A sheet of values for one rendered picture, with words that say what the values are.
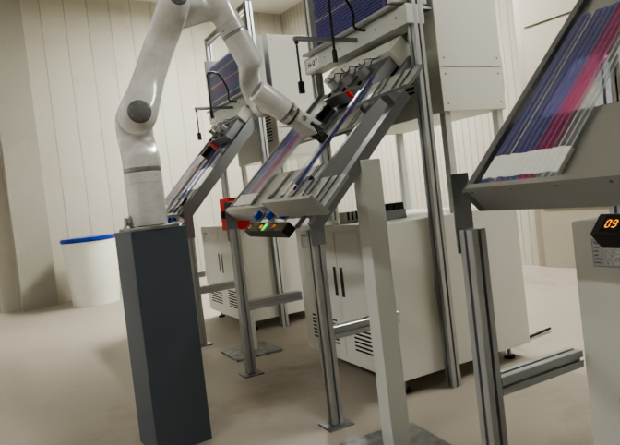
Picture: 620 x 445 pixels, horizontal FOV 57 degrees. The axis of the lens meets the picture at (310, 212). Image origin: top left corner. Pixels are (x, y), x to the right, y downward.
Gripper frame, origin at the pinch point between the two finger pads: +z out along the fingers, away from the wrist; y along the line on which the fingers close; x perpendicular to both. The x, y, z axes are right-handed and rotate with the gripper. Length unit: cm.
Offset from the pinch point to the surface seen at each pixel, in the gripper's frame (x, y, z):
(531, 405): 56, -55, 83
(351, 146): 5.4, -21.1, 1.2
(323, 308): 58, -25, 16
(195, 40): -192, 435, -18
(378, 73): -25.5, -17.1, 0.1
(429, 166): -4.4, -25.0, 30.5
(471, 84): -45, -21, 35
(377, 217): 32, -53, 3
